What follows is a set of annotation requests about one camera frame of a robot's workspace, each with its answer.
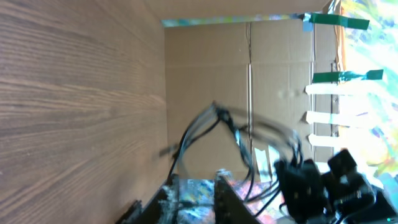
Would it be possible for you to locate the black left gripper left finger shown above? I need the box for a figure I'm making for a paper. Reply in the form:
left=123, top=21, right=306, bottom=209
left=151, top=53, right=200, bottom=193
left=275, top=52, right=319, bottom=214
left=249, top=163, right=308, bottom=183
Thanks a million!
left=115, top=174, right=180, bottom=224

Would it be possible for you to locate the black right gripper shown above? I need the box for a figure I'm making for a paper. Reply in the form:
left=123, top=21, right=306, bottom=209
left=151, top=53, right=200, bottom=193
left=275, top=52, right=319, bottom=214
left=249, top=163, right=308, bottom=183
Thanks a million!
left=274, top=159, right=329, bottom=223

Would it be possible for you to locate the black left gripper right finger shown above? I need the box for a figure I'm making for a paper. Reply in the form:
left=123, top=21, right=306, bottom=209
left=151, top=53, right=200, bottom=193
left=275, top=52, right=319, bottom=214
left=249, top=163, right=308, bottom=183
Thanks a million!
left=213, top=169, right=260, bottom=224

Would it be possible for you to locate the black cable bundle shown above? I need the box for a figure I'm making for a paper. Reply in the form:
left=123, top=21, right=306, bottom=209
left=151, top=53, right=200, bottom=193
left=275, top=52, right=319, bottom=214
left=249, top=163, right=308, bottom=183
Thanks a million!
left=158, top=101, right=307, bottom=218

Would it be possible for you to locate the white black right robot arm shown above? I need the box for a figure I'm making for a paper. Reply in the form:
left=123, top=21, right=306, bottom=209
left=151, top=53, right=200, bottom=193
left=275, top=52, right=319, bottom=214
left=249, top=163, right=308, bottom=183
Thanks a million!
left=274, top=150, right=397, bottom=223

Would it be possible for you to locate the white tape strip bottom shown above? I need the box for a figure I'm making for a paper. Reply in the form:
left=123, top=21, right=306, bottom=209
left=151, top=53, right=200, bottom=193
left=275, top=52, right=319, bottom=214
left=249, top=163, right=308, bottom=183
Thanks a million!
left=308, top=134, right=344, bottom=147

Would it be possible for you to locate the white tape strip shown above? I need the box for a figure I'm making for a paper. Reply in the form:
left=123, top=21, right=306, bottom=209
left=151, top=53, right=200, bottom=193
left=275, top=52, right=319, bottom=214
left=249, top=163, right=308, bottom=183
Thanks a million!
left=308, top=134, right=344, bottom=147
left=305, top=83, right=385, bottom=95
left=305, top=111, right=377, bottom=129

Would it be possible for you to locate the white tape strip middle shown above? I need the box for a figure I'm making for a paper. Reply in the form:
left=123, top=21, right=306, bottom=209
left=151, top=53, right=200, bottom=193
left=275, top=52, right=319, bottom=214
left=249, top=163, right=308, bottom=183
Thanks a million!
left=305, top=111, right=377, bottom=129

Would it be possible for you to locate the cardboard side panel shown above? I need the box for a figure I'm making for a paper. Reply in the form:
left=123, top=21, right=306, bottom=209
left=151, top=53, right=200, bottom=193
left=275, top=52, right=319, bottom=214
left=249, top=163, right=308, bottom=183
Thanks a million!
left=165, top=20, right=338, bottom=162

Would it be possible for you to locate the white tape strip top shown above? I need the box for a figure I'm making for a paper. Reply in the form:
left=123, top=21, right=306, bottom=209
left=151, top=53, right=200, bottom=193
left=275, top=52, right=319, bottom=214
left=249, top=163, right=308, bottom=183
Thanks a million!
left=305, top=83, right=385, bottom=95

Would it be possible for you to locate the green tape strip lower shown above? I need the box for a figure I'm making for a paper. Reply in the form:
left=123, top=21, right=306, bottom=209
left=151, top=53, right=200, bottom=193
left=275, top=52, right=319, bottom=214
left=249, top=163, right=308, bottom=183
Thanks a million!
left=312, top=70, right=384, bottom=83

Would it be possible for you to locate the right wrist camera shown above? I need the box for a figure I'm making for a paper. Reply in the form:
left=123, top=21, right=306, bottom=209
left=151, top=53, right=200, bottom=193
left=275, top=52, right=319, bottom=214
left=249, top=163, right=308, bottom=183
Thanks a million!
left=322, top=149, right=376, bottom=215

